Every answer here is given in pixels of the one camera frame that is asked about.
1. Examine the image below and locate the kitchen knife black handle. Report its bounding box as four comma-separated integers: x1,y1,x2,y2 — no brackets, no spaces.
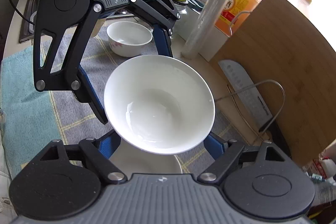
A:
218,59,292,159

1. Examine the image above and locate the red and white bag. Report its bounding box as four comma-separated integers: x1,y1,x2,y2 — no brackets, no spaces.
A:
302,147,336,180

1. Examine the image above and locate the metal wire rack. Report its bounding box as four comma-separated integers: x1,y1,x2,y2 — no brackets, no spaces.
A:
215,79,286,144

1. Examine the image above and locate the grey and teal checked towel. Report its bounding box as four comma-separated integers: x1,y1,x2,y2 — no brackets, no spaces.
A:
0,18,248,177

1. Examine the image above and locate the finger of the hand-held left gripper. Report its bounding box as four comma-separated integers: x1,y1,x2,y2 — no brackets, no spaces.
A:
33,4,109,125
130,0,181,58

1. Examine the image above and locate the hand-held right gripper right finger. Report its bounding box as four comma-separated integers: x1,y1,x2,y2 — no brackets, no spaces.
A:
197,132,286,184

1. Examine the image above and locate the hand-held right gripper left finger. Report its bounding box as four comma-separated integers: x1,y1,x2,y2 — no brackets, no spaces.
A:
39,131,128,184

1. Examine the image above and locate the tall plastic wrap roll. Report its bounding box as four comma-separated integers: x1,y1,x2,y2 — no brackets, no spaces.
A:
181,0,246,58

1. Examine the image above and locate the steel sink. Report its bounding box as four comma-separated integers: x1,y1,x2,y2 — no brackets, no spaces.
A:
18,0,57,43

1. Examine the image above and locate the oil bottle yellow cap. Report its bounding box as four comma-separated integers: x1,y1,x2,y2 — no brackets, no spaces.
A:
297,0,313,12

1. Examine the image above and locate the bamboo cutting board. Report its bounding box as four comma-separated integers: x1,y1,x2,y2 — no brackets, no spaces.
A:
209,0,336,167

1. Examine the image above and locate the white floral bowl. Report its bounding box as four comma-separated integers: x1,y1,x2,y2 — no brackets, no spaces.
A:
104,55,216,155
109,139,183,174
106,21,153,58

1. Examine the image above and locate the person's white garment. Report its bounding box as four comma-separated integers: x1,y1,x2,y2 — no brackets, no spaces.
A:
0,106,19,224

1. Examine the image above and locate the teal dish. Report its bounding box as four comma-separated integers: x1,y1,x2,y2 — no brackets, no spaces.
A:
188,0,205,9

